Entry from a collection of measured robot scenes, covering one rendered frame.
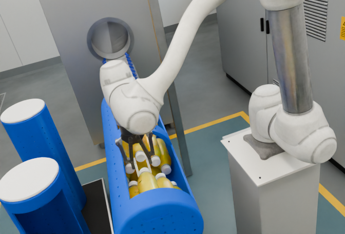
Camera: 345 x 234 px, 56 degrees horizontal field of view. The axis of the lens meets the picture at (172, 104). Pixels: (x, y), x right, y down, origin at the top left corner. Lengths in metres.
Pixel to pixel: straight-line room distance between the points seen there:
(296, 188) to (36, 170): 1.17
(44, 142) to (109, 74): 1.36
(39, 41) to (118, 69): 5.08
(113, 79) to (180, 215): 0.46
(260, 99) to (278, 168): 0.28
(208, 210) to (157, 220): 1.56
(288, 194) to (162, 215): 0.68
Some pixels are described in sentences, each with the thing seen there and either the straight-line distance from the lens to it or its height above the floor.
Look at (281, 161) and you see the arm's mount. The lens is 1.41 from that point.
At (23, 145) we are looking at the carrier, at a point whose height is 0.85.
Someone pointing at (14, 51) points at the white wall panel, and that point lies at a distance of 6.11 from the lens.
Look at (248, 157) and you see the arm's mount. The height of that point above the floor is 1.01.
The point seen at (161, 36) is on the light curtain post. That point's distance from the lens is 2.22.
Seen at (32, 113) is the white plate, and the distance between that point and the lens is 2.21.
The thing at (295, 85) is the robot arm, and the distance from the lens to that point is 1.10.
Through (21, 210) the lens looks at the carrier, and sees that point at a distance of 1.60.
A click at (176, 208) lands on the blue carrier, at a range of 1.03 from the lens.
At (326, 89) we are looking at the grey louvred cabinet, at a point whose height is 0.66.
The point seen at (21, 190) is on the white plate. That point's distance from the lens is 1.61.
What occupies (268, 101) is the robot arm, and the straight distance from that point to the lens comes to 1.31.
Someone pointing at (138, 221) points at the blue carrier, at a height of 1.19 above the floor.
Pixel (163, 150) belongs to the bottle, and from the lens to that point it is 1.43.
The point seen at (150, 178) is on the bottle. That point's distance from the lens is 1.16.
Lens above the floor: 1.95
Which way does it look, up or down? 30 degrees down
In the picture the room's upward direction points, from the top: 12 degrees counter-clockwise
